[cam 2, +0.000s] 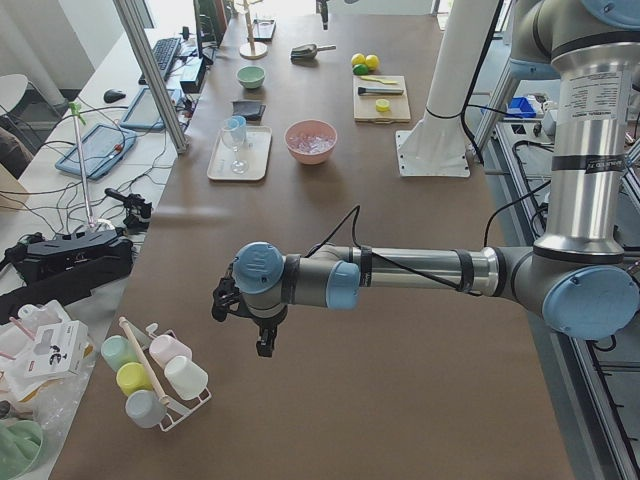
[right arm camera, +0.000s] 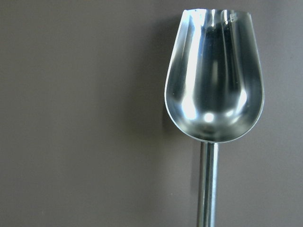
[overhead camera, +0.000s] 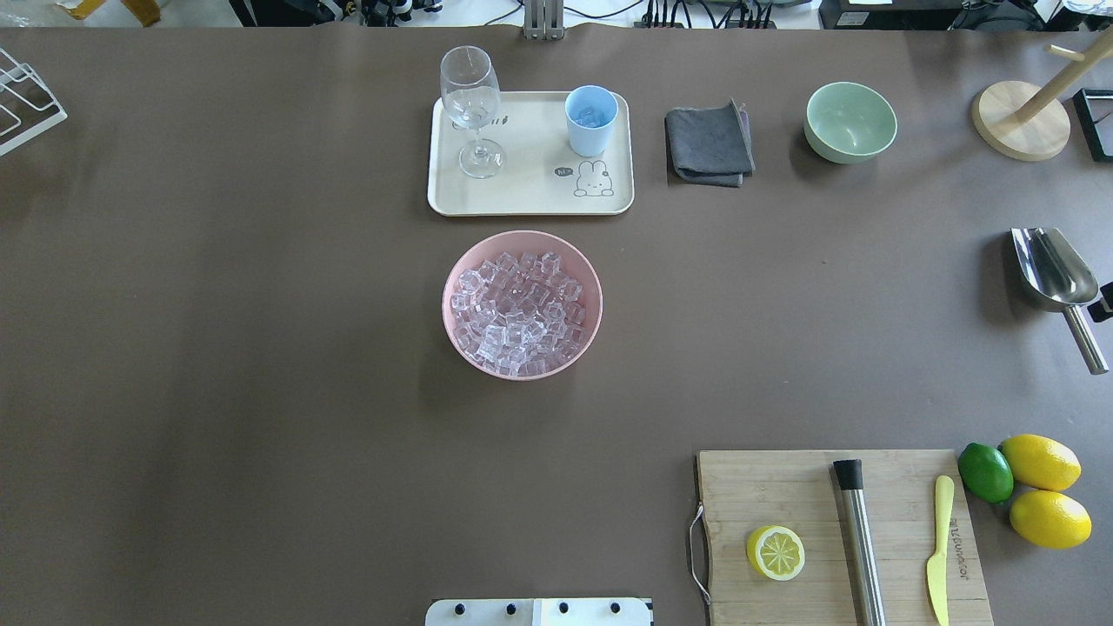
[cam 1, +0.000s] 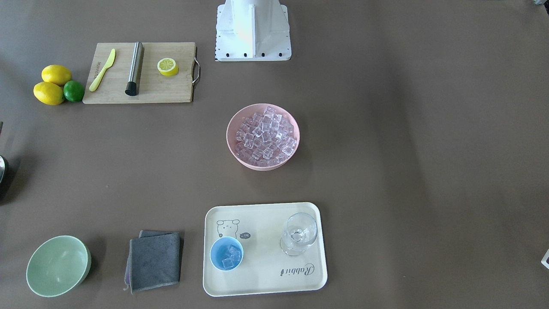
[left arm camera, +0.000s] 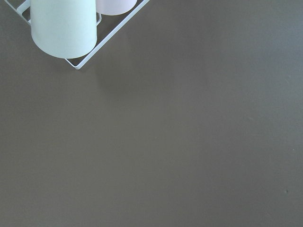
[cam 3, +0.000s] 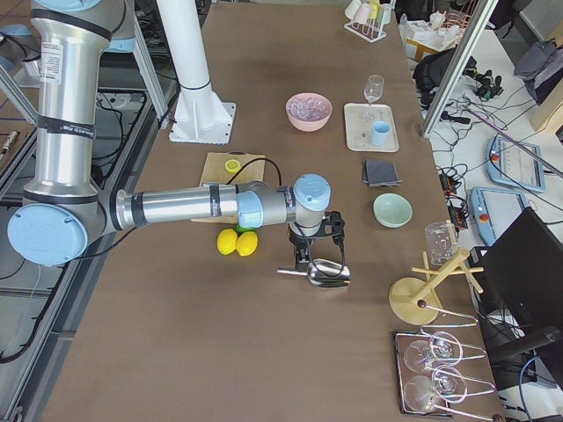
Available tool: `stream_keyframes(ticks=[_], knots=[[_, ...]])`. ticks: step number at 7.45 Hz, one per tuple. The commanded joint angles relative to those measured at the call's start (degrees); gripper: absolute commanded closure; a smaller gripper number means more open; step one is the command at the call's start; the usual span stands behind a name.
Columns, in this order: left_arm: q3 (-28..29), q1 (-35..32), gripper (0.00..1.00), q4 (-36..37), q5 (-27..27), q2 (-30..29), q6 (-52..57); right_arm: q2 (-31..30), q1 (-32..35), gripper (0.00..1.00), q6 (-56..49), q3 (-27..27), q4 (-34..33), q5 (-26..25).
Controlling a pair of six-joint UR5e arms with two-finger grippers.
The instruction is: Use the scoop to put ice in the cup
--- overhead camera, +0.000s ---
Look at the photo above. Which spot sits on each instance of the clear wine glass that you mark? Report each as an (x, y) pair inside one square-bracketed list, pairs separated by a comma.
[(471, 98)]

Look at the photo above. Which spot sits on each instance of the bamboo cutting board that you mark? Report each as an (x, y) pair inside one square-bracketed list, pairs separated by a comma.
[(744, 490)]

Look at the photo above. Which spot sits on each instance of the lower whole lemon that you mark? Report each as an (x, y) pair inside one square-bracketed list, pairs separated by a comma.
[(1050, 519)]

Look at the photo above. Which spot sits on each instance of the half lemon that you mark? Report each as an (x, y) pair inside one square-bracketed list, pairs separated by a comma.
[(776, 552)]

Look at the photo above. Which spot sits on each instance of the clear ice cubes pile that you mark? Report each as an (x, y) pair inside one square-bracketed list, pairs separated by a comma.
[(520, 313)]

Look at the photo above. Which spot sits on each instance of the steel ice scoop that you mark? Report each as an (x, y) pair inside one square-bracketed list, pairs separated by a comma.
[(1057, 277)]

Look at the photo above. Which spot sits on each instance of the black tray with glasses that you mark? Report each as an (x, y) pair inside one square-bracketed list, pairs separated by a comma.
[(1093, 108)]

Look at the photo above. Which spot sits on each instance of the green lime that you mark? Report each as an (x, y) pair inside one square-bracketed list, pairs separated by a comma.
[(986, 473)]

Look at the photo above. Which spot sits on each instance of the green bowl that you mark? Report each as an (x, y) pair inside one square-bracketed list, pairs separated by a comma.
[(849, 123)]

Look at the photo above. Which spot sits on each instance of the whole lemon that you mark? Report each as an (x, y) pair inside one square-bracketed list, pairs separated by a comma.
[(1041, 462), (1050, 519)]

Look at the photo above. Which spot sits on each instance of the wooden glass stand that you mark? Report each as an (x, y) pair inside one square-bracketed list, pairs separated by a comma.
[(1026, 121)]

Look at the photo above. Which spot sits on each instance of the pink bowl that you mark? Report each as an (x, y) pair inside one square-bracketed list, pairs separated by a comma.
[(516, 242)]

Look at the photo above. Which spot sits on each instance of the cream rabbit tray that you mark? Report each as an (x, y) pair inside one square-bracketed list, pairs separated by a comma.
[(542, 175)]

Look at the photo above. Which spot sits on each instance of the grey folded cloth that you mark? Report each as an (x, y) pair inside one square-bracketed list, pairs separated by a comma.
[(712, 146)]

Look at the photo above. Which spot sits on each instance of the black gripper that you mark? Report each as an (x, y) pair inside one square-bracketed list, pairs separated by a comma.
[(1096, 312)]

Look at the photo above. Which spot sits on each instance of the yellow plastic knife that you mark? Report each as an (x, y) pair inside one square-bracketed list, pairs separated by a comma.
[(937, 566)]

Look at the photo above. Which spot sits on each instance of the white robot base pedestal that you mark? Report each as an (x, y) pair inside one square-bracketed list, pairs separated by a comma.
[(595, 610)]

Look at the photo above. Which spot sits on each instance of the blue cup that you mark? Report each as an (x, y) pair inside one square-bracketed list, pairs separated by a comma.
[(590, 112)]

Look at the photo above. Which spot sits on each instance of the white cup rack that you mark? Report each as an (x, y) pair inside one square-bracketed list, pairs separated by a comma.
[(28, 105)]

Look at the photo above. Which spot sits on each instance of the steel muddler black tip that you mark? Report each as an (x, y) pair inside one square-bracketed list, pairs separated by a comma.
[(863, 563)]

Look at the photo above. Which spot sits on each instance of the upper whole lemon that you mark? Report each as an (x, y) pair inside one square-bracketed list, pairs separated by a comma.
[(1041, 462)]

